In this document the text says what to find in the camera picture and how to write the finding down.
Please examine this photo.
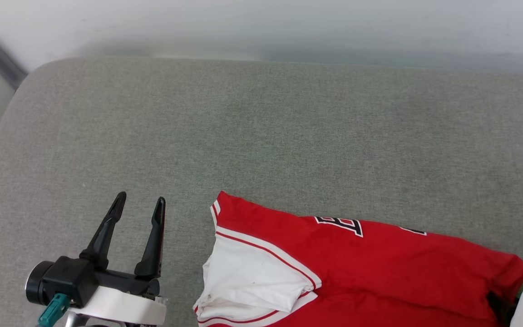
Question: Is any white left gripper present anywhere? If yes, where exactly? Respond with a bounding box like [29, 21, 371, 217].
[69, 191, 168, 327]

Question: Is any red Bulls basketball jersey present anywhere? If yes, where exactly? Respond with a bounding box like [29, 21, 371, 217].
[192, 191, 523, 327]

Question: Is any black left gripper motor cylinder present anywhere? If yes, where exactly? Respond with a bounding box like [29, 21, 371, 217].
[25, 261, 55, 306]

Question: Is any grey fabric sofa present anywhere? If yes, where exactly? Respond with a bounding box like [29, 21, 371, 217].
[0, 55, 523, 327]

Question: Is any teal left camera connector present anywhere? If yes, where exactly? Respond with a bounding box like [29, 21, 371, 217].
[37, 293, 70, 327]

